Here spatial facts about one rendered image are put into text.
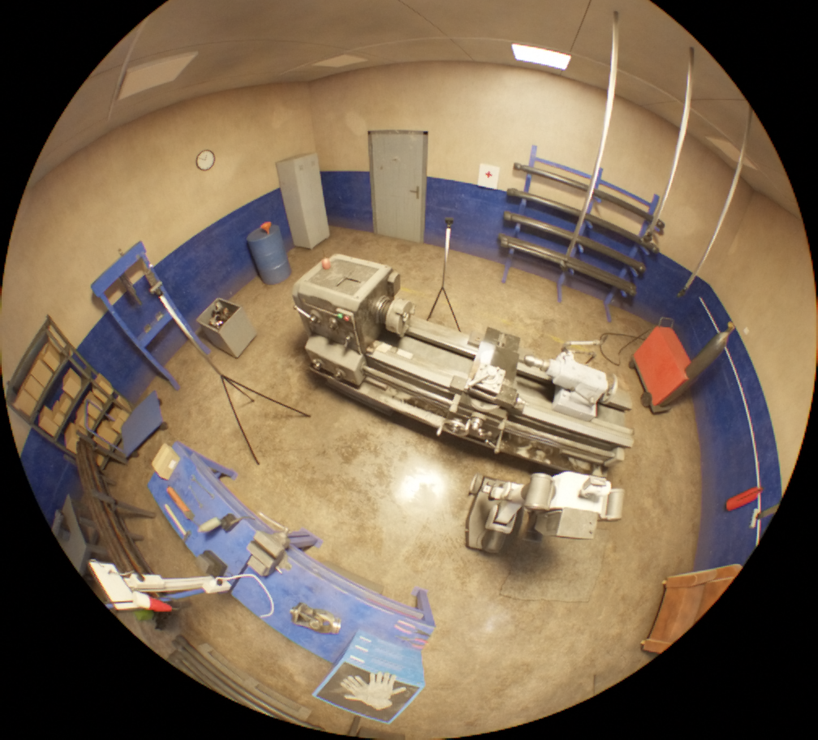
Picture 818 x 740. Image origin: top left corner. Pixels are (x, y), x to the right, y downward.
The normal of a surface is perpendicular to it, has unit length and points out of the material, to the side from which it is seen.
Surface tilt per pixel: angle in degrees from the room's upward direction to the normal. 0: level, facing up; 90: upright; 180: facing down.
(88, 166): 90
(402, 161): 90
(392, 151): 90
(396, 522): 0
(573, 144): 90
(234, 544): 0
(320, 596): 0
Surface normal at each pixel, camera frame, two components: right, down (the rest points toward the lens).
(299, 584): 0.00, -0.67
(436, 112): -0.43, 0.67
